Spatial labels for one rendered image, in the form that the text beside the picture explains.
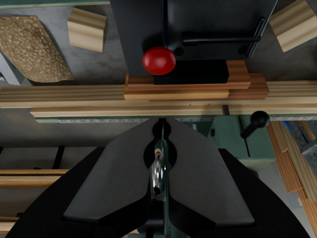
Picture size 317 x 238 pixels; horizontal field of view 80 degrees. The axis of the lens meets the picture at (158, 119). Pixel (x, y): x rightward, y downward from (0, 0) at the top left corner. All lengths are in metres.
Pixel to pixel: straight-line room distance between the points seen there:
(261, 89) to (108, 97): 0.27
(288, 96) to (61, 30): 0.39
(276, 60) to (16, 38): 0.40
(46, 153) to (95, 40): 3.16
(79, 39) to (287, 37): 0.27
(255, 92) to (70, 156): 3.00
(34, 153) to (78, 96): 3.14
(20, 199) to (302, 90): 3.28
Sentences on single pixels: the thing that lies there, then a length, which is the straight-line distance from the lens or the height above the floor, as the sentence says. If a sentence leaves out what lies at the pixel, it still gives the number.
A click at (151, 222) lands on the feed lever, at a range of 0.40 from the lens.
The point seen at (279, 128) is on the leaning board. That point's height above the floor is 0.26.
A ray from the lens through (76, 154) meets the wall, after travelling 3.16.
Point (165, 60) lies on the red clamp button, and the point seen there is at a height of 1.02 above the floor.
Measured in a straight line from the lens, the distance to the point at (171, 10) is 0.18.
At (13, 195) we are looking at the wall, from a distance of 3.43.
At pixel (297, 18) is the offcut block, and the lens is 0.31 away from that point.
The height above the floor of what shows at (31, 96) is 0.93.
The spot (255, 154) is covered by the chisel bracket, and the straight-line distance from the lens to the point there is 0.28.
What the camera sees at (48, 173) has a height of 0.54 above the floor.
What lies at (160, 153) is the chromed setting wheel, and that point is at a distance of 0.39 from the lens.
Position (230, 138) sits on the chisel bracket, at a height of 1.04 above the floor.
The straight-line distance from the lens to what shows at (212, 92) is 0.32.
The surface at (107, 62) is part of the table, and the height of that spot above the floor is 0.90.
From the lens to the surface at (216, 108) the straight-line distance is 0.38.
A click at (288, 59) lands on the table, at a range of 0.40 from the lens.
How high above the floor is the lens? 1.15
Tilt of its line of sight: 32 degrees down
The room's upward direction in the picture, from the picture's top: 179 degrees counter-clockwise
